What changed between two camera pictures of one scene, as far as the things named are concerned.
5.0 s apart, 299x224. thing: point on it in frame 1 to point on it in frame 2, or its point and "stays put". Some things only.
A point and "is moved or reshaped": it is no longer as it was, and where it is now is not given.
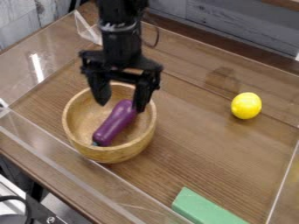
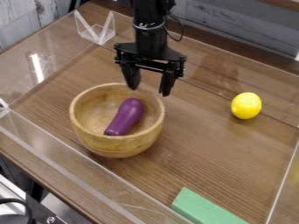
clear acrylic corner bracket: x=85 y=30 stays put
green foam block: x=202 y=211 stays put
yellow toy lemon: x=247 y=105 stays put
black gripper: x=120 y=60 to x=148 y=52
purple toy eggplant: x=112 y=122 is moved or reshaped
